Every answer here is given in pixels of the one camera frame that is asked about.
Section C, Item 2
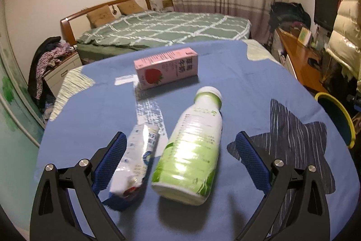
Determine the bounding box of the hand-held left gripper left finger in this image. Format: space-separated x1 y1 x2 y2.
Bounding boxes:
30 131 127 241

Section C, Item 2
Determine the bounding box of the white nightstand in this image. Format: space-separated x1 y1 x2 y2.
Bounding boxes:
42 50 83 97

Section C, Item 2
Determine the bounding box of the white and green plastic bottle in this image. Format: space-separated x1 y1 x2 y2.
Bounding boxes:
151 86 224 206

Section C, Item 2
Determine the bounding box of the yellow round waste bin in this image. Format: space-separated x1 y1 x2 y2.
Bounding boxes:
314 92 355 149

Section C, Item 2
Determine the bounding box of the green card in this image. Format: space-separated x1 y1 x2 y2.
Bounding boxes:
298 26 312 45

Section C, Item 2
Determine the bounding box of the brown pillow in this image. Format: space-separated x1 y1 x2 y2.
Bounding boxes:
117 0 146 16
86 5 116 27

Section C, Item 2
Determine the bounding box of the wooden desk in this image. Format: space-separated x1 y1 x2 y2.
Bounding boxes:
271 28 330 95

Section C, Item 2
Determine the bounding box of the blue star print tablecloth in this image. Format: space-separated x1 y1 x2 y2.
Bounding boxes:
37 39 353 241

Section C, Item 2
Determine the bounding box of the pink milk carton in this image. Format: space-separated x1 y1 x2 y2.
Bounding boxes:
133 47 199 90

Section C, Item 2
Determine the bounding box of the cream puffer jacket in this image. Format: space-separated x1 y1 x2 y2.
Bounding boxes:
329 0 361 80

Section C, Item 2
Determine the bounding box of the pile of dark clothes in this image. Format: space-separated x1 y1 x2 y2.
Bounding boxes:
268 2 311 33

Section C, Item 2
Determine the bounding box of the green checked quilt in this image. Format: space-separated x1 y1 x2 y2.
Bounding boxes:
76 10 251 51

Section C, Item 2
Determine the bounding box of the white blue wrapper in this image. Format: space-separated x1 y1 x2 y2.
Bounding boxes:
102 124 161 212

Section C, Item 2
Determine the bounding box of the wooden bed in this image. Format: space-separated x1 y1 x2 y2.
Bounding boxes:
60 0 252 65

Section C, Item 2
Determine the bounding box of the black television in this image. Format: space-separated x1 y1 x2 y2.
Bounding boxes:
314 0 342 33

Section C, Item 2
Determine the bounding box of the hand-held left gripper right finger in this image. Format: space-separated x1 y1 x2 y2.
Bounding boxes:
235 131 331 241

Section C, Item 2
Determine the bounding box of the green painted sliding door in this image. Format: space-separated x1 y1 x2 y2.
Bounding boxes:
0 0 46 148

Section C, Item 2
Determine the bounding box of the clothes heap on chair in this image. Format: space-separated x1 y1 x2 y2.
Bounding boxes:
28 36 71 109

